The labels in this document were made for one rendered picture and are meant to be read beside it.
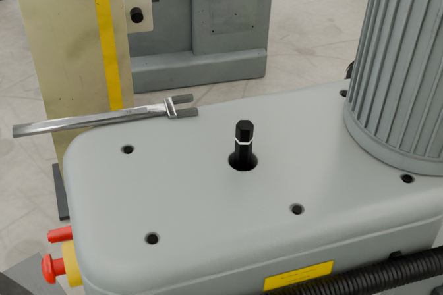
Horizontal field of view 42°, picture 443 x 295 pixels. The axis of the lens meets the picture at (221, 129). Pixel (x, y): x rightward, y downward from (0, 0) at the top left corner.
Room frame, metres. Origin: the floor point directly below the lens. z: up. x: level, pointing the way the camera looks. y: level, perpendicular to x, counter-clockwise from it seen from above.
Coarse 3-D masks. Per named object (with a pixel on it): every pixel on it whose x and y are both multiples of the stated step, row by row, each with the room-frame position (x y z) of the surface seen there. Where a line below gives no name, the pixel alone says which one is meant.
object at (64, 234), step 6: (60, 228) 0.53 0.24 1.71; (66, 228) 0.53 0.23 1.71; (48, 234) 0.52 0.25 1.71; (54, 234) 0.52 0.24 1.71; (60, 234) 0.52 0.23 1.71; (66, 234) 0.52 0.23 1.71; (72, 234) 0.52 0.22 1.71; (48, 240) 0.51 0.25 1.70; (54, 240) 0.51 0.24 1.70; (60, 240) 0.51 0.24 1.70; (66, 240) 0.52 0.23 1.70
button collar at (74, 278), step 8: (72, 240) 0.46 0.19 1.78; (64, 248) 0.44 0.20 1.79; (72, 248) 0.44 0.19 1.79; (64, 256) 0.43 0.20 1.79; (72, 256) 0.43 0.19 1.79; (64, 264) 0.42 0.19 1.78; (72, 264) 0.42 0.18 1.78; (72, 272) 0.41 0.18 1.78; (72, 280) 0.41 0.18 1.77; (80, 280) 0.41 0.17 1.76
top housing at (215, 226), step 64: (128, 128) 0.56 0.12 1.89; (192, 128) 0.56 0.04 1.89; (256, 128) 0.57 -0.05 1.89; (320, 128) 0.57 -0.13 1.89; (128, 192) 0.45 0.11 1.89; (192, 192) 0.45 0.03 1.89; (256, 192) 0.46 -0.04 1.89; (320, 192) 0.46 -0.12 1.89; (384, 192) 0.46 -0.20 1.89; (128, 256) 0.36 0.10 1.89; (192, 256) 0.36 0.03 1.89; (256, 256) 0.38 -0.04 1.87; (320, 256) 0.40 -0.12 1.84; (384, 256) 0.43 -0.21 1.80
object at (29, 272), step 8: (32, 256) 1.37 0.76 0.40; (40, 256) 1.37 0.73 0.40; (16, 264) 1.33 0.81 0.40; (24, 264) 1.33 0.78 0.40; (32, 264) 1.33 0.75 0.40; (40, 264) 1.33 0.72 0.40; (8, 272) 1.29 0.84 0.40; (16, 272) 1.29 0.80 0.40; (24, 272) 1.29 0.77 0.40; (32, 272) 1.29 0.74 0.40; (40, 272) 1.29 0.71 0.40; (16, 280) 1.26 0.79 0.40; (24, 280) 1.26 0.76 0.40; (32, 280) 1.26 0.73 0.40; (40, 280) 1.26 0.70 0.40; (56, 280) 1.26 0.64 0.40; (32, 288) 1.22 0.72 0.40; (40, 288) 1.22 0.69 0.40; (48, 288) 1.22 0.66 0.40; (56, 288) 1.22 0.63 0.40
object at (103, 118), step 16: (176, 96) 0.62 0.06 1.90; (192, 96) 0.62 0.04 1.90; (112, 112) 0.58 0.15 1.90; (128, 112) 0.58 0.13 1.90; (144, 112) 0.59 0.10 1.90; (160, 112) 0.59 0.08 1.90; (176, 112) 0.59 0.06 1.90; (192, 112) 0.59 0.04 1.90; (16, 128) 0.55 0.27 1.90; (32, 128) 0.55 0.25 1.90; (48, 128) 0.55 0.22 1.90; (64, 128) 0.55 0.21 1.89
